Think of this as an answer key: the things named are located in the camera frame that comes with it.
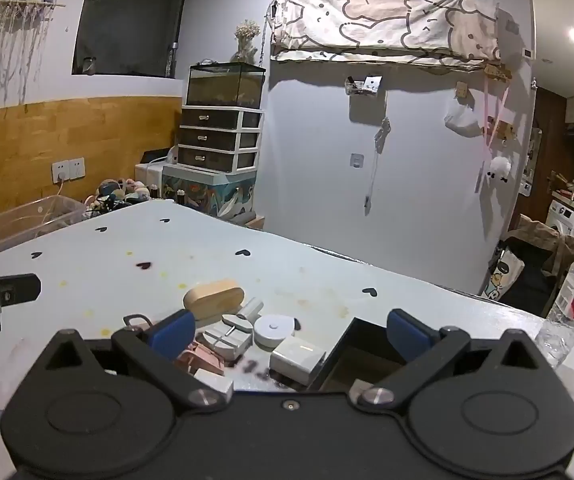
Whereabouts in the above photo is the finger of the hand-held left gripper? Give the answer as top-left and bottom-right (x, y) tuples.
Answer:
(0, 272), (42, 311)

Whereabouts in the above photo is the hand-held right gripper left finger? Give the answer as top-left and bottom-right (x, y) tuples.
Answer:
(32, 309), (234, 413)

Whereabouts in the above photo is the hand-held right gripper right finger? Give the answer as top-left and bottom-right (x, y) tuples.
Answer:
(357, 309), (553, 412)

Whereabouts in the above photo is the pink plastic item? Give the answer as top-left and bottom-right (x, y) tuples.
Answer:
(176, 339), (226, 377)

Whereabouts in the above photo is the black box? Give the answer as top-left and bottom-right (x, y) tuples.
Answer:
(308, 317), (440, 397)

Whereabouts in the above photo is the white knob clamp tool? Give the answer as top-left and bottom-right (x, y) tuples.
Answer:
(203, 312), (254, 361)

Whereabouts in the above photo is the white cylinder tool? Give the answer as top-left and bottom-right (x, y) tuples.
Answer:
(238, 297), (265, 324)

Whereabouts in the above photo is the oval wooden box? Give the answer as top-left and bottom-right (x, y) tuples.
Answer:
(183, 279), (246, 320)

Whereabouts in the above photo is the white rectangular block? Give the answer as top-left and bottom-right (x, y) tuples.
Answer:
(193, 368), (235, 402)

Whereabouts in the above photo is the clear plastic storage bin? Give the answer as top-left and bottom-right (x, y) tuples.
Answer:
(0, 195), (88, 261)

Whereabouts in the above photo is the white round device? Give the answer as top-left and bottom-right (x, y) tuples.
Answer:
(254, 313), (296, 349)

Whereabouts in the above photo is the cartoon tote bag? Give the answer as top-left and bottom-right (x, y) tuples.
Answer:
(479, 247), (526, 304)

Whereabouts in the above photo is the white square adapter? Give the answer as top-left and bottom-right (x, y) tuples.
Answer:
(269, 338), (327, 387)

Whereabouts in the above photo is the pile of plush toys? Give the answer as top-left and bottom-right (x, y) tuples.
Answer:
(84, 177), (151, 212)

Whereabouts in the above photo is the patterned cabinet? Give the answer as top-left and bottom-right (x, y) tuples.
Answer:
(161, 163), (258, 226)

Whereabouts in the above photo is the white hanging plush toy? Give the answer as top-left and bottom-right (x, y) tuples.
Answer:
(484, 155), (513, 182)

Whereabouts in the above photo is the white washing machine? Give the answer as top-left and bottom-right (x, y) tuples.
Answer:
(546, 199), (574, 239)

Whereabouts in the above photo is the white drawer unit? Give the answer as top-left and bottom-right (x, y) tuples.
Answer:
(175, 104), (264, 174)

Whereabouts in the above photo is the white hanging bag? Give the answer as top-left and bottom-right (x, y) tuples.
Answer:
(443, 97), (483, 139)

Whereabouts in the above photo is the pink ribbon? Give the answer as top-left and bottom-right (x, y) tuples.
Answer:
(481, 76), (512, 162)

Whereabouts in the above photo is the glass fish tank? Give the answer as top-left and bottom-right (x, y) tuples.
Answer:
(185, 61), (267, 110)

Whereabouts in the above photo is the dark window panel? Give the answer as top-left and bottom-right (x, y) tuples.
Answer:
(71, 0), (194, 79)

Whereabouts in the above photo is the dried flower vase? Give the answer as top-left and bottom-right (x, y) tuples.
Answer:
(234, 19), (263, 66)

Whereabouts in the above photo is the metal ring clip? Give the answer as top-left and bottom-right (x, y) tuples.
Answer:
(123, 313), (154, 332)

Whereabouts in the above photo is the white wall outlet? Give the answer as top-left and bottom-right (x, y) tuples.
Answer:
(51, 157), (86, 184)

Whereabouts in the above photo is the hanging chain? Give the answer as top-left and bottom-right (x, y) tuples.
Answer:
(364, 117), (392, 212)

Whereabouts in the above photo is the macrame wall hanger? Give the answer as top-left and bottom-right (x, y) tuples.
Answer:
(0, 0), (68, 107)

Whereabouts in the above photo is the clear wall holder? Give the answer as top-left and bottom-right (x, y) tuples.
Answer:
(344, 75), (384, 97)

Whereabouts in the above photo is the printed cloth wall cover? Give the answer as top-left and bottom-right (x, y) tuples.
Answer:
(266, 0), (502, 69)

